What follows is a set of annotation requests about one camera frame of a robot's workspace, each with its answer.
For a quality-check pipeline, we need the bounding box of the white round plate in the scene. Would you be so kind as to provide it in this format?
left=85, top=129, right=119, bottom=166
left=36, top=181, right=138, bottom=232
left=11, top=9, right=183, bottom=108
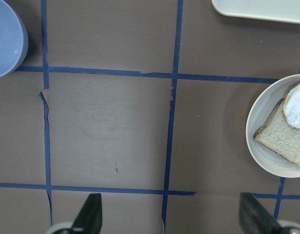
left=245, top=73, right=300, bottom=178

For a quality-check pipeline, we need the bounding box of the fake fried egg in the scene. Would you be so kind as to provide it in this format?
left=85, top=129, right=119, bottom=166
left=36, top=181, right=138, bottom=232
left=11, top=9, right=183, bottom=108
left=282, top=83, right=300, bottom=129

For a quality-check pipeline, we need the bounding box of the cream bear tray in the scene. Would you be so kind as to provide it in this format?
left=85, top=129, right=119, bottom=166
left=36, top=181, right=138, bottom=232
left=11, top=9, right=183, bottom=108
left=212, top=0, right=300, bottom=24

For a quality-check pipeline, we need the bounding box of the bread slice on plate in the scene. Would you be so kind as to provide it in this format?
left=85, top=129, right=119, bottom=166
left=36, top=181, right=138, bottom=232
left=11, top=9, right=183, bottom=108
left=253, top=99, right=300, bottom=166

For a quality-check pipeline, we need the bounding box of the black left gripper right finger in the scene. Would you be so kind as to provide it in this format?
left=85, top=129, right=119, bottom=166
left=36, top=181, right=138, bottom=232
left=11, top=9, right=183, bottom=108
left=239, top=193, right=281, bottom=234

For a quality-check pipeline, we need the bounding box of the blue bowl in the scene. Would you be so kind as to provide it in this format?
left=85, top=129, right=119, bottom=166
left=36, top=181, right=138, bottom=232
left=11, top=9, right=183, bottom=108
left=0, top=0, right=28, bottom=78

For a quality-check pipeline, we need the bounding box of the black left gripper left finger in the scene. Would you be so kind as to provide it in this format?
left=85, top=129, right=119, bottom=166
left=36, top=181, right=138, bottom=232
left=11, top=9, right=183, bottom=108
left=71, top=194, right=102, bottom=234

